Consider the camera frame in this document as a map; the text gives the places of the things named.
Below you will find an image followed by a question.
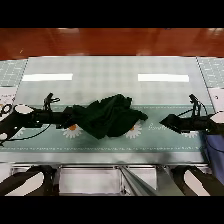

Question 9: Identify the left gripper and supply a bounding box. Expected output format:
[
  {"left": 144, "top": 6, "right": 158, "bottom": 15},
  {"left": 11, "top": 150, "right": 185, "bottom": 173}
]
[{"left": 55, "top": 106, "right": 75, "bottom": 130}]

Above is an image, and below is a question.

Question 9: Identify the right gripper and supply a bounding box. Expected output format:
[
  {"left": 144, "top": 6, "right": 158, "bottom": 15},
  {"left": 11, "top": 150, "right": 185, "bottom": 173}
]
[{"left": 159, "top": 113, "right": 190, "bottom": 135}]

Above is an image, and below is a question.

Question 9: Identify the dark green garment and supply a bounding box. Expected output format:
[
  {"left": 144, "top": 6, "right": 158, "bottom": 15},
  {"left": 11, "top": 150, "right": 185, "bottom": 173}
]
[{"left": 65, "top": 93, "right": 149, "bottom": 140}]

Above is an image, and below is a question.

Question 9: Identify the blue garment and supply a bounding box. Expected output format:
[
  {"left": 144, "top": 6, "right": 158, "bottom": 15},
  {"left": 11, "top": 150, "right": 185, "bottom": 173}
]
[{"left": 201, "top": 131, "right": 224, "bottom": 186}]

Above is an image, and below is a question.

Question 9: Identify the black cable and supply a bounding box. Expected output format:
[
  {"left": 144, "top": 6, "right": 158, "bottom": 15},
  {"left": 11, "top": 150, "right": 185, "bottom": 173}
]
[{"left": 0, "top": 123, "right": 52, "bottom": 144}]

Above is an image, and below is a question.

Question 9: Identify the silver frame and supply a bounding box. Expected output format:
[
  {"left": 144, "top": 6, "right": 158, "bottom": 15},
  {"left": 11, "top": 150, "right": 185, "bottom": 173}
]
[{"left": 0, "top": 161, "right": 224, "bottom": 197}]

